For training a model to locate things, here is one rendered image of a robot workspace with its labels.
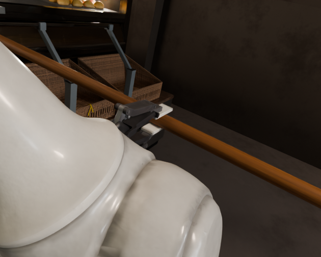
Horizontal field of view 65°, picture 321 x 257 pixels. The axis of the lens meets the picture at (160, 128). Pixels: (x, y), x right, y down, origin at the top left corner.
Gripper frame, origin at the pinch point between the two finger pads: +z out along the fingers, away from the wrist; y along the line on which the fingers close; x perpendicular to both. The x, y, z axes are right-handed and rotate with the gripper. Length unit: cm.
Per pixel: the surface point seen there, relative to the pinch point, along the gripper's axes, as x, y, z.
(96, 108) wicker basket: -76, 48, 66
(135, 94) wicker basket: -76, 47, 108
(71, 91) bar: -66, 26, 36
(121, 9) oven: -132, -4, 147
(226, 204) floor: 15, 116, 133
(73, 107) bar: -66, 35, 38
